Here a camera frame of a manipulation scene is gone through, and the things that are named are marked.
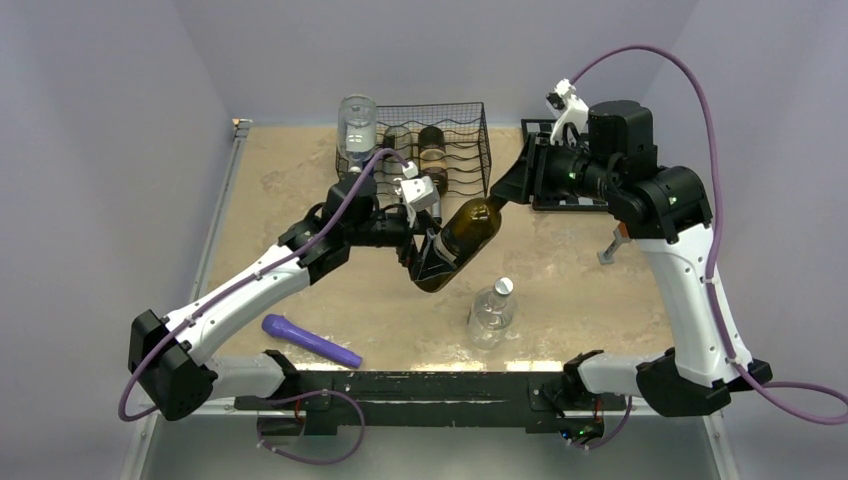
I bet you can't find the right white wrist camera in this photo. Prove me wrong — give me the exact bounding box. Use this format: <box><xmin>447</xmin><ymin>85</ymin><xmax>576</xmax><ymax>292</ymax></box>
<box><xmin>546</xmin><ymin>78</ymin><xmax>589</xmax><ymax>145</ymax></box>

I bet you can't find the olive green wine bottle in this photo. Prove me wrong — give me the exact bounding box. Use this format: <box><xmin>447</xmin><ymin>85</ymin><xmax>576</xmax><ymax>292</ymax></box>
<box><xmin>418</xmin><ymin>125</ymin><xmax>449</xmax><ymax>224</ymax></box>

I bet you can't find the purple flashlight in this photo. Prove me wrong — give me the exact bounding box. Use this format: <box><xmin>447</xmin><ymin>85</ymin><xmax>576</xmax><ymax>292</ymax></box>
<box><xmin>261</xmin><ymin>314</ymin><xmax>363</xmax><ymax>369</ymax></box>

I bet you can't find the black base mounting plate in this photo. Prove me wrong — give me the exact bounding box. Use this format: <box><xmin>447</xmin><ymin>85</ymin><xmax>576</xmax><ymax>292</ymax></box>
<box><xmin>235</xmin><ymin>370</ymin><xmax>625</xmax><ymax>435</ymax></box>

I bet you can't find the black wire wine rack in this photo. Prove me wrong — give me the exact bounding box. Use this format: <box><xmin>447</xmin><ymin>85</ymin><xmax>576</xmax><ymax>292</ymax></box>
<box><xmin>336</xmin><ymin>102</ymin><xmax>491</xmax><ymax>198</ymax></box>

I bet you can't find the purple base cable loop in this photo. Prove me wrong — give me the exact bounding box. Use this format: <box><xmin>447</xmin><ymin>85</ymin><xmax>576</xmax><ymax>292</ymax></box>
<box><xmin>255</xmin><ymin>389</ymin><xmax>368</xmax><ymax>466</ymax></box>

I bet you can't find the clear bottle white cap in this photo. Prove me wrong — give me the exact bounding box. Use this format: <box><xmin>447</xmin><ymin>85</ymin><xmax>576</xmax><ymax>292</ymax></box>
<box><xmin>466</xmin><ymin>277</ymin><xmax>517</xmax><ymax>350</ymax></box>
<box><xmin>337</xmin><ymin>95</ymin><xmax>377</xmax><ymax>172</ymax></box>

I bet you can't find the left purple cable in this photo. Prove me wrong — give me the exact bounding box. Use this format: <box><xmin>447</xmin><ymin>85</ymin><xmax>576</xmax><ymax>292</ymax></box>
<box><xmin>117</xmin><ymin>148</ymin><xmax>419</xmax><ymax>423</ymax></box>

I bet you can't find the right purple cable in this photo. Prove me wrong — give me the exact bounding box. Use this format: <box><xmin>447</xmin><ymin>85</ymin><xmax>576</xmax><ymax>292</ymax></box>
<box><xmin>569</xmin><ymin>44</ymin><xmax>848</xmax><ymax>427</ymax></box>

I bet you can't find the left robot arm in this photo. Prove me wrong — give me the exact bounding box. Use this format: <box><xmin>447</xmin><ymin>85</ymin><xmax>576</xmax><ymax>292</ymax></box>
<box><xmin>121</xmin><ymin>174</ymin><xmax>440</xmax><ymax>421</ymax></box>

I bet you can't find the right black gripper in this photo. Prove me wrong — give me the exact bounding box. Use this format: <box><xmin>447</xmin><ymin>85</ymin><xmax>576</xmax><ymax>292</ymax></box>
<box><xmin>493</xmin><ymin>130</ymin><xmax>620</xmax><ymax>205</ymax></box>

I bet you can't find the aluminium frame rail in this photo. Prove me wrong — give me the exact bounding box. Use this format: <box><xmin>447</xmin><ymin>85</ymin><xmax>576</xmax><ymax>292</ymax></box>
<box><xmin>119</xmin><ymin>117</ymin><xmax>740</xmax><ymax>480</ymax></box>

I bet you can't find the black white chessboard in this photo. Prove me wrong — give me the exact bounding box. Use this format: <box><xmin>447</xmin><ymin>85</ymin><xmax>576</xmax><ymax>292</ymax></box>
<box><xmin>521</xmin><ymin>119</ymin><xmax>607</xmax><ymax>212</ymax></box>

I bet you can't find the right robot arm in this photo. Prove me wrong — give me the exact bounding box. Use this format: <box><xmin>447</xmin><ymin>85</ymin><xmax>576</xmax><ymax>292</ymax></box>
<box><xmin>490</xmin><ymin>100</ymin><xmax>773</xmax><ymax>417</ymax></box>

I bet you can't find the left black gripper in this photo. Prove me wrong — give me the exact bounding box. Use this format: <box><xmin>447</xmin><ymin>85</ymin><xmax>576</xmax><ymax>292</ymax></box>
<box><xmin>346</xmin><ymin>203</ymin><xmax>456</xmax><ymax>279</ymax></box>

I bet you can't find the dark green wine bottle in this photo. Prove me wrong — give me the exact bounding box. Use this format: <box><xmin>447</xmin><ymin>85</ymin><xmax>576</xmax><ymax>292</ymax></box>
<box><xmin>415</xmin><ymin>196</ymin><xmax>507</xmax><ymax>293</ymax></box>

